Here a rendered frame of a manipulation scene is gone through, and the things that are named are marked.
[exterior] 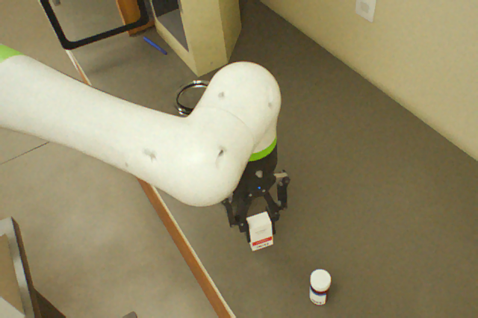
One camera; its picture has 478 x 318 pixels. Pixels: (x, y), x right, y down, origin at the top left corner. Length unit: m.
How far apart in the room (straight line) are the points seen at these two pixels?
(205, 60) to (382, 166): 0.63
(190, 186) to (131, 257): 1.67
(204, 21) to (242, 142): 0.82
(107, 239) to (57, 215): 0.34
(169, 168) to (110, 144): 0.09
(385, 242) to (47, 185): 2.00
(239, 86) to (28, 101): 0.28
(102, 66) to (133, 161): 1.04
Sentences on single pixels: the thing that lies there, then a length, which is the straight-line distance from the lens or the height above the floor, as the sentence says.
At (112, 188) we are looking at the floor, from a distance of 2.45.
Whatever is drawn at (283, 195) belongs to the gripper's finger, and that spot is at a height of 1.13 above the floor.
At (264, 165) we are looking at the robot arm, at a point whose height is 1.28.
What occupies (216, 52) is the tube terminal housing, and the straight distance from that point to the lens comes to 1.41.
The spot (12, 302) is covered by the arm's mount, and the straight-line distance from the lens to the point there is 1.05.
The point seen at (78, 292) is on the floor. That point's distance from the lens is 2.19.
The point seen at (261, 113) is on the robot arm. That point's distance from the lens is 0.59.
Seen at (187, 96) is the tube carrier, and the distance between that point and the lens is 1.06.
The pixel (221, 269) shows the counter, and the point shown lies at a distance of 0.99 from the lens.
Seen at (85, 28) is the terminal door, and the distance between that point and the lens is 1.59.
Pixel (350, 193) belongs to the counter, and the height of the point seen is 0.94.
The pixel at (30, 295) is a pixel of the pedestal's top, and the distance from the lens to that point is 1.12.
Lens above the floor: 1.82
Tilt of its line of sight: 50 degrees down
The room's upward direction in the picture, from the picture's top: 9 degrees counter-clockwise
